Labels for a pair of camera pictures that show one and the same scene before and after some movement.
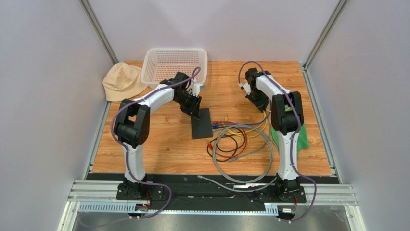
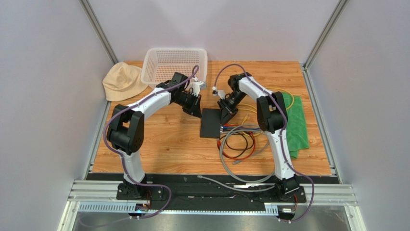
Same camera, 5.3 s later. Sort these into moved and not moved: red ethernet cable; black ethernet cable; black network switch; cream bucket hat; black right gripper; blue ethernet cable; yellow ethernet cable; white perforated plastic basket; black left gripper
Moved: blue ethernet cable; black network switch; black right gripper; red ethernet cable; black ethernet cable; yellow ethernet cable
Not moved: black left gripper; white perforated plastic basket; cream bucket hat
